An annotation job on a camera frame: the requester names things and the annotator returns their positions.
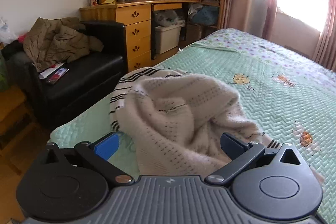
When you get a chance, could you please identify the wooden stool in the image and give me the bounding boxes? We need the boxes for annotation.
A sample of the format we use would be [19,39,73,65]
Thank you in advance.
[0,85,36,174]

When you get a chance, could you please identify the white storage bin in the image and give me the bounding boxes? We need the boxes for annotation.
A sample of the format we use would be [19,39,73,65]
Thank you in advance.
[154,25,182,54]

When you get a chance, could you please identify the grey plastic bag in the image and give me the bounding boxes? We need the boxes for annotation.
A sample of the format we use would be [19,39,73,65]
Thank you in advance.
[154,10,185,28]

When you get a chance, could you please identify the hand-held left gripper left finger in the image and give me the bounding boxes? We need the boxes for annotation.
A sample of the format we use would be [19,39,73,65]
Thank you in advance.
[39,132,134,186]

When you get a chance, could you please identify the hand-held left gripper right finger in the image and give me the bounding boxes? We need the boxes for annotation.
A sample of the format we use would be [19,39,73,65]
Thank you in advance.
[205,132,305,184]

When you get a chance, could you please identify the brown padded jacket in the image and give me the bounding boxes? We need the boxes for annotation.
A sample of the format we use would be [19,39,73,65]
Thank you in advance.
[23,17,104,73]

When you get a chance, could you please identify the white black-striped knit sweater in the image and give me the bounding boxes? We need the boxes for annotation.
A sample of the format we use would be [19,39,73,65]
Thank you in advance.
[110,68,324,184]

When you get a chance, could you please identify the blue cloth bundle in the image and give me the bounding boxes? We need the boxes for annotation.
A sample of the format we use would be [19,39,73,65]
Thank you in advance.
[196,6,219,28]

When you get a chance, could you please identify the black leather sofa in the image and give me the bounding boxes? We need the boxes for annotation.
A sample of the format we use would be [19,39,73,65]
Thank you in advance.
[1,21,126,130]

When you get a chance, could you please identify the brown cardboard box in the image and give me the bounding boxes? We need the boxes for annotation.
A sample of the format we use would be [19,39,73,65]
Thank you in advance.
[185,25,204,42]

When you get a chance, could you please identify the white papers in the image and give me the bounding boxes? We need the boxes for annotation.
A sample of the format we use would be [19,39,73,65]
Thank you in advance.
[39,62,66,80]

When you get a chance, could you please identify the green quilted bed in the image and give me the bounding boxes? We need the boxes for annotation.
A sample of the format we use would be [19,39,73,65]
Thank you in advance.
[49,28,336,224]

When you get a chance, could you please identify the wooden desk with drawers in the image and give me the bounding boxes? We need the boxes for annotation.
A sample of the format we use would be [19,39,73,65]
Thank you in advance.
[79,0,200,72]

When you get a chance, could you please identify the white plastic bag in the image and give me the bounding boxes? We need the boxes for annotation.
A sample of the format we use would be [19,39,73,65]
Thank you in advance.
[0,18,19,45]

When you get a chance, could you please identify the dark booklet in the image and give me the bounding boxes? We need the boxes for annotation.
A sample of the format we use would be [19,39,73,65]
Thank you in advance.
[45,68,69,85]

